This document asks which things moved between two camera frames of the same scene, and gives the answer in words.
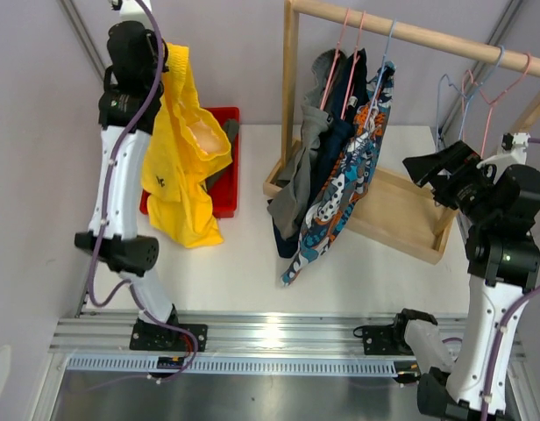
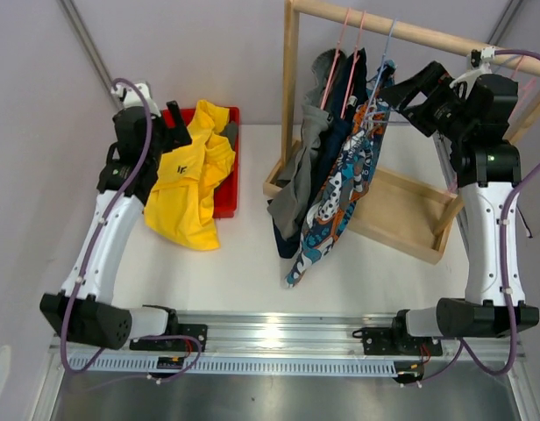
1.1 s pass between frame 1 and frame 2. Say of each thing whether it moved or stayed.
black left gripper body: moved
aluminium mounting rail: stayed
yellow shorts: moved
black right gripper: moved
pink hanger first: stayed
